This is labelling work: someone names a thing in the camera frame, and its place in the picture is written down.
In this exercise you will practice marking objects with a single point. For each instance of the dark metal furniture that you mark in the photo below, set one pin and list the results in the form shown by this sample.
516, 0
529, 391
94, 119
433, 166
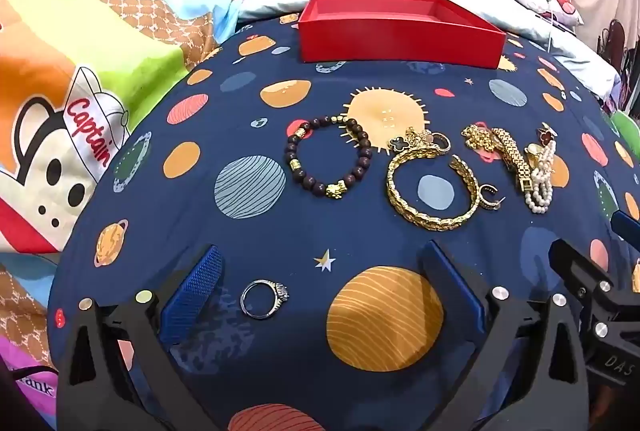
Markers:
617, 46

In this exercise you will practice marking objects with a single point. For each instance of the small gold hoop earring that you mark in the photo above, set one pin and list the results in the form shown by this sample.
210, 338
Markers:
484, 198

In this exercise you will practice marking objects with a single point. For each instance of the colourful cartoon monkey blanket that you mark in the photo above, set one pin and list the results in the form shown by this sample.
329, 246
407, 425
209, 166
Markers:
100, 36

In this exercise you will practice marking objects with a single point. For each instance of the red cardboard box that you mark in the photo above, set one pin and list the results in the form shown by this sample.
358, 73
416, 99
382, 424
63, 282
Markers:
400, 38

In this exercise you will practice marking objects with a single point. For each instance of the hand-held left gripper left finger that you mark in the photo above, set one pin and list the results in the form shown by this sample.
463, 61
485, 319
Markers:
192, 291

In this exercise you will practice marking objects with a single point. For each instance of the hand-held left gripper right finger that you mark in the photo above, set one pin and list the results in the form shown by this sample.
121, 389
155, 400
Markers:
450, 276

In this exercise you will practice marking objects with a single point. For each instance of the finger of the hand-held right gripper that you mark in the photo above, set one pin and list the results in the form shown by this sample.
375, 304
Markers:
575, 267
626, 225

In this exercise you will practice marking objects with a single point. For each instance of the green cushion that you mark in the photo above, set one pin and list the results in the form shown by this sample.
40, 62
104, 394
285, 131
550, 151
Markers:
625, 126

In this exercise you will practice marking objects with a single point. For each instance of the gold leaf bangle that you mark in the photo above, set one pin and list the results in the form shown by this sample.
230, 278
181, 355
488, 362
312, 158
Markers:
400, 206

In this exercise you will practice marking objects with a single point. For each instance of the navy planet print bedsheet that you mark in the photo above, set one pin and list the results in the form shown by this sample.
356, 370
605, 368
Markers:
225, 236

